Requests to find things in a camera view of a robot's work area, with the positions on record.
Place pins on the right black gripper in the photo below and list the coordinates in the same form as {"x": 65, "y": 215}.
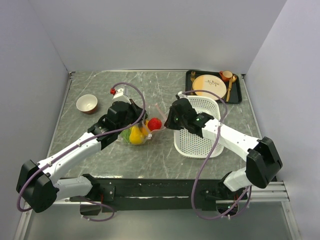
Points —
{"x": 170, "y": 125}

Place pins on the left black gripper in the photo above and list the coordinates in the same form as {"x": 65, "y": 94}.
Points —
{"x": 136, "y": 110}

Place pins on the green grapes bunch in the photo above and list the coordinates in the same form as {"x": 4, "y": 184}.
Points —
{"x": 125, "y": 134}

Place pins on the yellow pear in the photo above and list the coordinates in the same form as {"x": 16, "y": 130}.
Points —
{"x": 138, "y": 135}

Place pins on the clear zip top bag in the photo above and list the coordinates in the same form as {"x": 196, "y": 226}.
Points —
{"x": 152, "y": 110}

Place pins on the orange yellow mango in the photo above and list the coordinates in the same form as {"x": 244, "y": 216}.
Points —
{"x": 145, "y": 128}

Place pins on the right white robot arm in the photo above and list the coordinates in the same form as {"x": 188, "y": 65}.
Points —
{"x": 260, "y": 155}

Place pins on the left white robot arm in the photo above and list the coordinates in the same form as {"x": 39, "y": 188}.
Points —
{"x": 41, "y": 184}

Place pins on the white perforated basket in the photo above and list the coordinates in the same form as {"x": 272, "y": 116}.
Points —
{"x": 190, "y": 145}

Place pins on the white brown bowl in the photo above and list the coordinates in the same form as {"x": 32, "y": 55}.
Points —
{"x": 87, "y": 104}

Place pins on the gold fork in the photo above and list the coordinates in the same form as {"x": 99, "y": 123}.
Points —
{"x": 192, "y": 83}

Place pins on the cream orange plate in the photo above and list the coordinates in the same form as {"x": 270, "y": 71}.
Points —
{"x": 210, "y": 83}

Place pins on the orange cup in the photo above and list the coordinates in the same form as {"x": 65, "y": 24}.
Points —
{"x": 226, "y": 75}

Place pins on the gold spoon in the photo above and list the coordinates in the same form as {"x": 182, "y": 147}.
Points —
{"x": 230, "y": 83}

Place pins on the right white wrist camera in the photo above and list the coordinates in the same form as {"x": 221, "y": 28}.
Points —
{"x": 179, "y": 95}

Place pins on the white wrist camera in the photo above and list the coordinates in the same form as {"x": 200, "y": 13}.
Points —
{"x": 179, "y": 95}
{"x": 121, "y": 94}

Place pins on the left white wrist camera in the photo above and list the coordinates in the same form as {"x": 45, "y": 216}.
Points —
{"x": 121, "y": 94}

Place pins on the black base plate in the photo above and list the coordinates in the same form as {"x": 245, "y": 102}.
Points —
{"x": 126, "y": 194}

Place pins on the aluminium rail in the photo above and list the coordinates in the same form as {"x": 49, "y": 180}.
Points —
{"x": 275, "y": 192}

